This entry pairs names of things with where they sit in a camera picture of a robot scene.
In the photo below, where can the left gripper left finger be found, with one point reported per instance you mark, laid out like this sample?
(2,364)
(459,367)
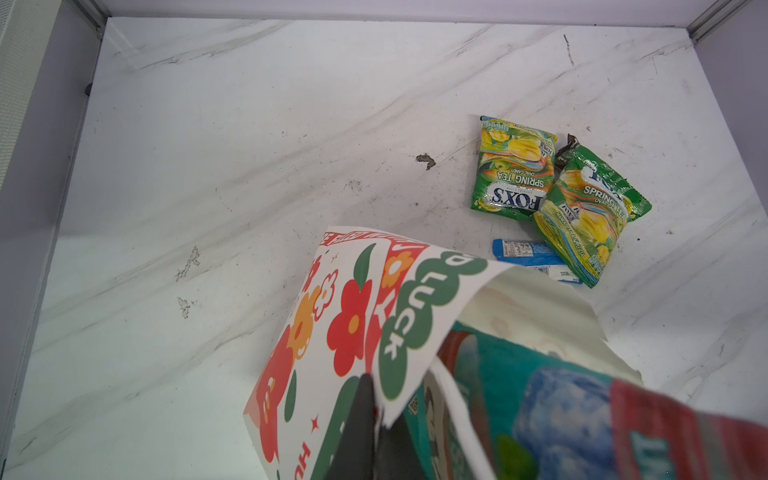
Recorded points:
(355,454)

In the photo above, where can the yellow-green snack packet back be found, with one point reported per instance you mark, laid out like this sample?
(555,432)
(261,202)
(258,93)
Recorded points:
(515,169)

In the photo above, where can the brown purple candy bar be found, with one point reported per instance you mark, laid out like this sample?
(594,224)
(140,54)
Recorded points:
(567,144)

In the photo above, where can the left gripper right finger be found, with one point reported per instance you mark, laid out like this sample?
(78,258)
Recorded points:
(395,455)

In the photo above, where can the white floral paper bag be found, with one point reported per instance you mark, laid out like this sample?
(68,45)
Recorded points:
(381,304)

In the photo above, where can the green snack packet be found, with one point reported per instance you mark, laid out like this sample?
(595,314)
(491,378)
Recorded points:
(585,212)

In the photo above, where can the blue snack packet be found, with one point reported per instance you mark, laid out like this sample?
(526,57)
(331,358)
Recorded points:
(534,255)

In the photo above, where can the teal snack packet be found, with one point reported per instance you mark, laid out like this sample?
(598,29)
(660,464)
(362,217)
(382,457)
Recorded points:
(539,417)

